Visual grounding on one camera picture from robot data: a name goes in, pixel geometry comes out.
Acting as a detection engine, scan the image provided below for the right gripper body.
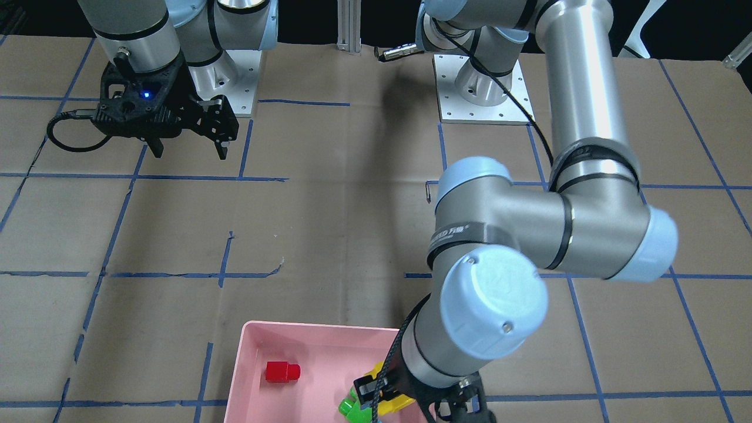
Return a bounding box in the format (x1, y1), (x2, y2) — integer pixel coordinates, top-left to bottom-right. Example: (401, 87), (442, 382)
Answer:
(173, 92), (239, 142)

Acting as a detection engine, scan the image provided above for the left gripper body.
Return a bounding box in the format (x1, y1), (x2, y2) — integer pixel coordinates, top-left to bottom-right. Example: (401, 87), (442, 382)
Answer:
(378, 352), (468, 422)

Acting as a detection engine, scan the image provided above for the green toy block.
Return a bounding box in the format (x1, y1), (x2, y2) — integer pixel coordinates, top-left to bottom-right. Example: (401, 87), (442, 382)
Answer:
(338, 386), (372, 422)

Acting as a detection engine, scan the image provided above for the yellow toy block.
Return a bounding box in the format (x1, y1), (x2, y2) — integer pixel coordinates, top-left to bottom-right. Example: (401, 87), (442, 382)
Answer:
(364, 361), (415, 416)

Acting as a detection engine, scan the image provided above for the red toy block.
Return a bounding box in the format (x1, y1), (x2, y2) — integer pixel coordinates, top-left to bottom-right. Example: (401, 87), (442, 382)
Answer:
(265, 361), (301, 384)

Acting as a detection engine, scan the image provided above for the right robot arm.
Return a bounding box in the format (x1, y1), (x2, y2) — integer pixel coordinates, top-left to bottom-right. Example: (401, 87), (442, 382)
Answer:
(79, 1), (278, 160)

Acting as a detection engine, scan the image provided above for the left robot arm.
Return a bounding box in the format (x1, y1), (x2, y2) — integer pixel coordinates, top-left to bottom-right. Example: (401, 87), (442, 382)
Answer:
(354, 1), (679, 422)

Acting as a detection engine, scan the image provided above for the pink plastic box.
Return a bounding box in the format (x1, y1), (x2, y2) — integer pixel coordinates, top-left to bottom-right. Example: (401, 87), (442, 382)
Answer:
(224, 321), (397, 422)

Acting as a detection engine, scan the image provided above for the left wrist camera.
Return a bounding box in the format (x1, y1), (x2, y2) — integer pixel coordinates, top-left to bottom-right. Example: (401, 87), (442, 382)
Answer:
(422, 372), (497, 422)

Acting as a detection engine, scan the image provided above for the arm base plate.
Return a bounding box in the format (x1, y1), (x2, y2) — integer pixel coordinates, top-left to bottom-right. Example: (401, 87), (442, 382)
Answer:
(433, 54), (530, 125)
(190, 50), (263, 118)

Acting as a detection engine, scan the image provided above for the aluminium frame post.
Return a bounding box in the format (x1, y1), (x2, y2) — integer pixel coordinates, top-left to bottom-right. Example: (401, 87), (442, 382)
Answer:
(336, 0), (362, 55)

